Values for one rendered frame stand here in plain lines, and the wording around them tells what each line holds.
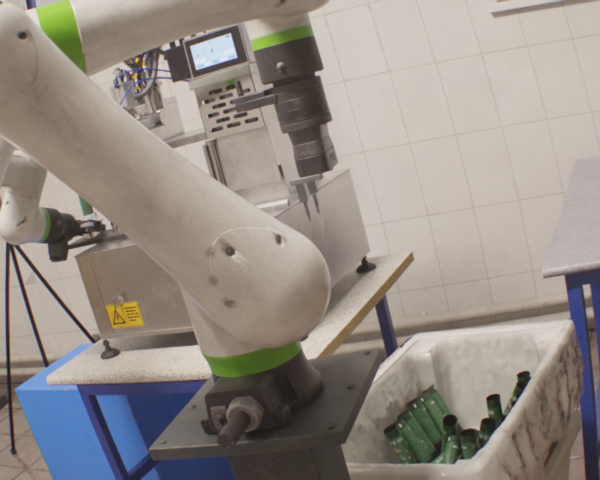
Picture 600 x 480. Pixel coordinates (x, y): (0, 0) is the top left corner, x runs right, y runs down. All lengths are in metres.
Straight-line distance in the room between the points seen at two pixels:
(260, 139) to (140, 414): 0.90
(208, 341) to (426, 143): 2.43
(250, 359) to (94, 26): 0.45
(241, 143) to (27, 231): 0.57
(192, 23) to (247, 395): 0.45
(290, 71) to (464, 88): 2.17
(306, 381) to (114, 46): 0.48
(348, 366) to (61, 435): 1.66
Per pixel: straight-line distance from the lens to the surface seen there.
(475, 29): 3.28
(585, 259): 1.93
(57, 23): 0.98
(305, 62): 1.18
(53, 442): 2.73
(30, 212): 2.02
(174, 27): 1.02
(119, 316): 2.12
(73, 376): 2.11
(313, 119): 1.19
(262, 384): 1.01
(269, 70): 1.19
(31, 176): 1.98
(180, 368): 1.91
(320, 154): 1.19
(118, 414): 2.46
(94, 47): 0.98
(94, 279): 2.13
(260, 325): 0.86
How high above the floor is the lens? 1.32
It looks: 12 degrees down
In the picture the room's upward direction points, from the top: 15 degrees counter-clockwise
